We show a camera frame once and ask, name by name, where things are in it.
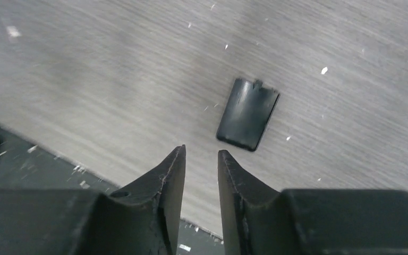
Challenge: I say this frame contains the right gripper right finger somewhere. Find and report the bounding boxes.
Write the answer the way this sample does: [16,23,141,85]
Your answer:
[218,150,408,254]

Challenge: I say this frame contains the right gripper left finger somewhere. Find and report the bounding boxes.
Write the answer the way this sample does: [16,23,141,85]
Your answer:
[0,145,186,254]

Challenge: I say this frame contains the small black battery door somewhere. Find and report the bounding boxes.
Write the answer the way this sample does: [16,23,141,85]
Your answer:
[216,78,281,151]

